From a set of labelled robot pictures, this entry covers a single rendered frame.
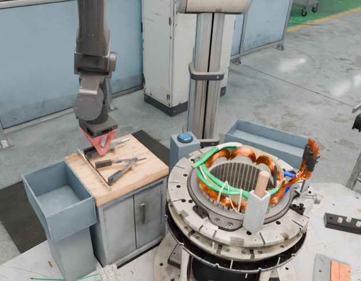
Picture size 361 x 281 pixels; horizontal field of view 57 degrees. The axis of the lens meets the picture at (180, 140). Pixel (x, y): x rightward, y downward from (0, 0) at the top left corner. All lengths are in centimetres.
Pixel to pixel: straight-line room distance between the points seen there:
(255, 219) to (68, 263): 50
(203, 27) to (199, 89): 20
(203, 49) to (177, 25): 180
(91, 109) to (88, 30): 16
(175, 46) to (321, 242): 214
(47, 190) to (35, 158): 188
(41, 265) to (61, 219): 29
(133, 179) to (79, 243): 21
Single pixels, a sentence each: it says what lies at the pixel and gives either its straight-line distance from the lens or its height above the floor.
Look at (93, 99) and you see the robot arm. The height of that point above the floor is 128.
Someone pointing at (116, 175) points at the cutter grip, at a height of 109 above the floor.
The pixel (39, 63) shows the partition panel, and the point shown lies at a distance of 290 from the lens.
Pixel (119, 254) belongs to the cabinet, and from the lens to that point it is 97.
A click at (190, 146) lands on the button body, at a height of 103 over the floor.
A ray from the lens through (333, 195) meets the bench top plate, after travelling 134.
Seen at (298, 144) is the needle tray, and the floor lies 104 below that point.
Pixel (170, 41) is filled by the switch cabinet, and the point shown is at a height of 72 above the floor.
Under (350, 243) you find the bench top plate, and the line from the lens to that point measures 119.
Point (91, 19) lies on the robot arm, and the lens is 66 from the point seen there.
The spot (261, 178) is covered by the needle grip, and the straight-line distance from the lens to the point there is 60.
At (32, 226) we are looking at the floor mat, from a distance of 225.
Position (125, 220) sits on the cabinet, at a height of 94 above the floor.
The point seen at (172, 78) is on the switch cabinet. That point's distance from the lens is 303.
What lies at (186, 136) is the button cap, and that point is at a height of 104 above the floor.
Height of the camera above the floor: 159
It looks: 34 degrees down
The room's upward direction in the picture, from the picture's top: 3 degrees clockwise
